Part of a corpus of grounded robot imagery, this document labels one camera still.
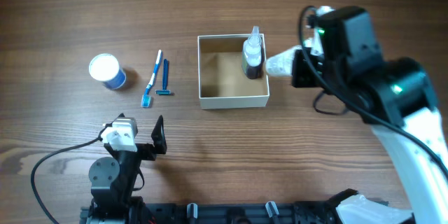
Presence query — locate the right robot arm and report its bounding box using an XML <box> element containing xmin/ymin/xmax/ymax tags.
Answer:
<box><xmin>292</xmin><ymin>6</ymin><xmax>447</xmax><ymax>223</ymax></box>

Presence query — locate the clear spray bottle dark liquid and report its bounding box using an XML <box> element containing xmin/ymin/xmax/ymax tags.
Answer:
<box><xmin>241</xmin><ymin>26</ymin><xmax>263</xmax><ymax>79</ymax></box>

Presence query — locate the blue disposable razor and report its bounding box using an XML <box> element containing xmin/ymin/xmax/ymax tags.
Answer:
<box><xmin>155</xmin><ymin>59</ymin><xmax>172</xmax><ymax>96</ymax></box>

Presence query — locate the blue white toothbrush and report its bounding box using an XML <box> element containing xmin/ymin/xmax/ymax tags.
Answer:
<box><xmin>141</xmin><ymin>50</ymin><xmax>163</xmax><ymax>109</ymax></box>

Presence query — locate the white floral cosmetic tube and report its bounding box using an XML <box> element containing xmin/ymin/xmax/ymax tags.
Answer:
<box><xmin>265</xmin><ymin>45</ymin><xmax>302</xmax><ymax>77</ymax></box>

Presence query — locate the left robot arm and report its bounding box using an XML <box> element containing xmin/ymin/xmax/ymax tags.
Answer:
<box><xmin>80</xmin><ymin>113</ymin><xmax>167</xmax><ymax>223</ymax></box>

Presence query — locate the left black cable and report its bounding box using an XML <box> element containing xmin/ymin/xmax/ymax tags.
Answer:
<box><xmin>30</xmin><ymin>136</ymin><xmax>104</xmax><ymax>224</ymax></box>

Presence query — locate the white lidded blue jar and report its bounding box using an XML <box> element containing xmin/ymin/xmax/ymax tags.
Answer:
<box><xmin>88</xmin><ymin>53</ymin><xmax>127</xmax><ymax>90</ymax></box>

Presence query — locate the white cardboard box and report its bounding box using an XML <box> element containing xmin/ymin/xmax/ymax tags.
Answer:
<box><xmin>197</xmin><ymin>34</ymin><xmax>270</xmax><ymax>110</ymax></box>

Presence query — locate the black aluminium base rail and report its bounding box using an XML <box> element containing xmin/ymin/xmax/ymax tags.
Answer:
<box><xmin>146</xmin><ymin>201</ymin><xmax>342</xmax><ymax>224</ymax></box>

